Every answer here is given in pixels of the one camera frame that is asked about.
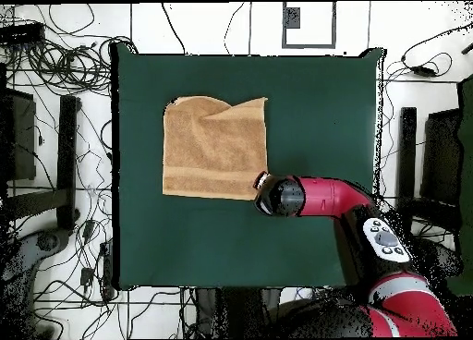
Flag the black power adapter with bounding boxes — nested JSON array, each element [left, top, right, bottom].
[[410, 65, 438, 78]]

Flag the black cable tangle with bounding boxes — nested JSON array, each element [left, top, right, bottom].
[[0, 3, 139, 97]]

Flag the black power strip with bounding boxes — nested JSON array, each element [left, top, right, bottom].
[[98, 239, 115, 300]]

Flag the grey wheeled floor base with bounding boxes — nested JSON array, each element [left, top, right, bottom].
[[420, 235, 464, 279], [0, 226, 72, 319]]

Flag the black box case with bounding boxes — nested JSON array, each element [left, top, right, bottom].
[[0, 88, 38, 182], [420, 108, 463, 208]]

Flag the black stand frame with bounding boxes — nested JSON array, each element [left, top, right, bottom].
[[6, 94, 82, 232], [394, 106, 463, 237]]

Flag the dark green table cloth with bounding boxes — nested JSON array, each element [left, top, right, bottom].
[[110, 42, 387, 292]]

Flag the tan terry cloth towel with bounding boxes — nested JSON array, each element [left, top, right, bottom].
[[161, 94, 270, 201]]

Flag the black flat device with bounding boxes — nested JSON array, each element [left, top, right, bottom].
[[0, 21, 47, 46]]

